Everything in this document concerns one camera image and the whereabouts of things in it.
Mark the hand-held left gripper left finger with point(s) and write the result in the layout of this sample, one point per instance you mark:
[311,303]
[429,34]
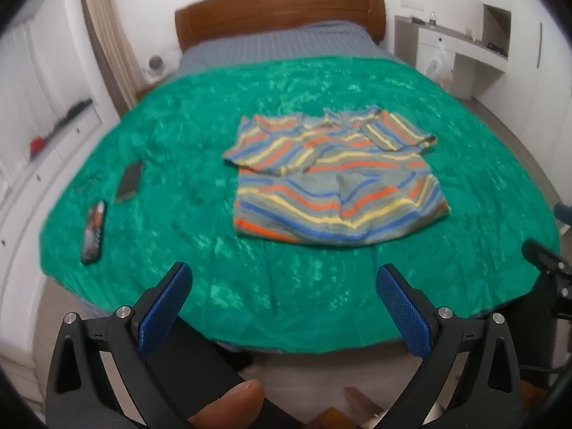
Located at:
[163,313]

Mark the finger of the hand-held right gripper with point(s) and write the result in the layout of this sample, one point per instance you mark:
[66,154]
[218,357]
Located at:
[541,254]
[564,214]

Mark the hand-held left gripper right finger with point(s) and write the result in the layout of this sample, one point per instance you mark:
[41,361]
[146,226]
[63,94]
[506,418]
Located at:
[404,313]

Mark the striped knit shirt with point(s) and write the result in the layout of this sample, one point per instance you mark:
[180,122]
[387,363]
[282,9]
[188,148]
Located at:
[339,178]

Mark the person's left hand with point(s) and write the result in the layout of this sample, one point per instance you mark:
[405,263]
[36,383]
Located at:
[232,406]

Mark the green satin blanket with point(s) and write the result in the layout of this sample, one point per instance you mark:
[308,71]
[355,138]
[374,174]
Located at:
[201,241]

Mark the white wardrobe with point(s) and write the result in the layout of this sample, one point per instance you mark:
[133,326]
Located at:
[545,98]

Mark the dark smartphone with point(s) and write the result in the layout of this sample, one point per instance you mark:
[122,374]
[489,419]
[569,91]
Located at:
[130,181]

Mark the white drawer cabinet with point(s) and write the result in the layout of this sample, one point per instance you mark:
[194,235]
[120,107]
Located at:
[53,174]

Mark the white desk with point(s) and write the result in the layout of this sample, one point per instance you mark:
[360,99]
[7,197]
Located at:
[464,62]

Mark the white plastic bag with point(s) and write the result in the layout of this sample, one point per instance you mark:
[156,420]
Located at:
[440,65]

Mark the red item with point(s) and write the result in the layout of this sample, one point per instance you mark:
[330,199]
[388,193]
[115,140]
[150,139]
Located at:
[36,145]

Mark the long black item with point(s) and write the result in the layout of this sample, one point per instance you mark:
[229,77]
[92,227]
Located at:
[71,114]

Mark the small clear bottle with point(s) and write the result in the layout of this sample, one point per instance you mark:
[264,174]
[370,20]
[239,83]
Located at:
[432,18]

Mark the white round fan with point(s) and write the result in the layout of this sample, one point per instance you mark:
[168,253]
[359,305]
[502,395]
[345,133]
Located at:
[156,67]

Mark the beige curtain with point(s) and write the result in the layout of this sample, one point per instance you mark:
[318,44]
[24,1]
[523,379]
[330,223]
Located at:
[111,31]

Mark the grey checked bed sheet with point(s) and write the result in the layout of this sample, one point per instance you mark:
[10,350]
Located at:
[277,49]

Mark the brown wooden headboard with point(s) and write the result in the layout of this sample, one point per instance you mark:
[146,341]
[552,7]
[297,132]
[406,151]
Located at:
[277,13]

